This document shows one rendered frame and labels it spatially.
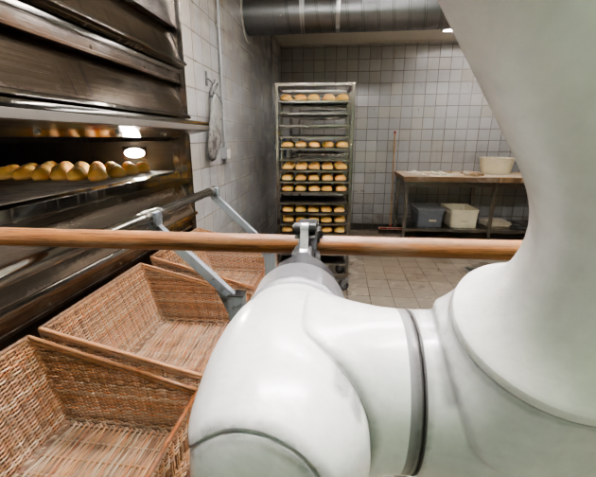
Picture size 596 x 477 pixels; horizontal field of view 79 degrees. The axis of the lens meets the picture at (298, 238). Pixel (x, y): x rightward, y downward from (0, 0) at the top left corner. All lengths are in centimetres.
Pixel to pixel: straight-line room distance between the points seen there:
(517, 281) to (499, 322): 2
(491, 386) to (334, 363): 8
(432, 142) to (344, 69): 160
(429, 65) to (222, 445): 560
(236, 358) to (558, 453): 16
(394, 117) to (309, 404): 541
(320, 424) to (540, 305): 11
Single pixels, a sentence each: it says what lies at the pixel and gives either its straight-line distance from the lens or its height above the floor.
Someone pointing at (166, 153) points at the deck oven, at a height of 127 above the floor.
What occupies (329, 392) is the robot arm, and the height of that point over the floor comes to 124.
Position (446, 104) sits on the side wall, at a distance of 568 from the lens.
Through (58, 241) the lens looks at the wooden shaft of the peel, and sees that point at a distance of 70.
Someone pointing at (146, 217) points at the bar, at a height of 117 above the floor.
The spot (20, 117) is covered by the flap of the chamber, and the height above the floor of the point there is 140.
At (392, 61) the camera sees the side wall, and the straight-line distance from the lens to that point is 561.
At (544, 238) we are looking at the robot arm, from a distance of 18.
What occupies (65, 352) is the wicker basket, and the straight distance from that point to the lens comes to 117.
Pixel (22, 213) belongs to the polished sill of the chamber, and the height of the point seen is 116.
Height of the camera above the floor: 135
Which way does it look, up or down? 15 degrees down
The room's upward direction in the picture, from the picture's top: straight up
